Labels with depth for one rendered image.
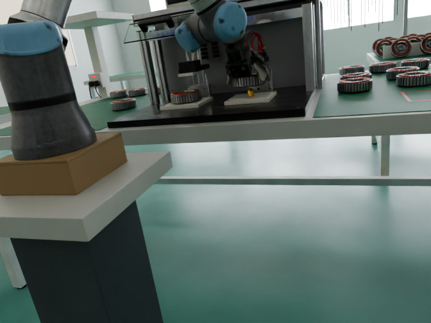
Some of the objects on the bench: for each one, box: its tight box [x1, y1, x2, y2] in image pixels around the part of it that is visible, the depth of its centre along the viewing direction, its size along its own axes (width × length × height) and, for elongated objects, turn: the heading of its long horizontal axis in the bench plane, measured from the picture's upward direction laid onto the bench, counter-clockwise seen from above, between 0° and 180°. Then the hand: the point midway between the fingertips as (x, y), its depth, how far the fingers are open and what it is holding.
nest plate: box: [224, 91, 277, 106], centre depth 118 cm, size 15×15×1 cm
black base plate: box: [107, 85, 317, 128], centre depth 124 cm, size 47×64×2 cm
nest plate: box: [160, 97, 213, 110], centre depth 127 cm, size 15×15×1 cm
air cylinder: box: [189, 83, 212, 97], centre depth 139 cm, size 5×8×6 cm
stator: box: [171, 89, 202, 104], centre depth 126 cm, size 11×11×4 cm
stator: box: [396, 71, 431, 87], centre depth 115 cm, size 11×11×4 cm
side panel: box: [316, 0, 325, 89], centre depth 142 cm, size 28×3×32 cm, turn 3°
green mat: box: [312, 65, 431, 118], centre depth 121 cm, size 94×61×1 cm, turn 3°
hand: (249, 80), depth 117 cm, fingers closed on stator, 13 cm apart
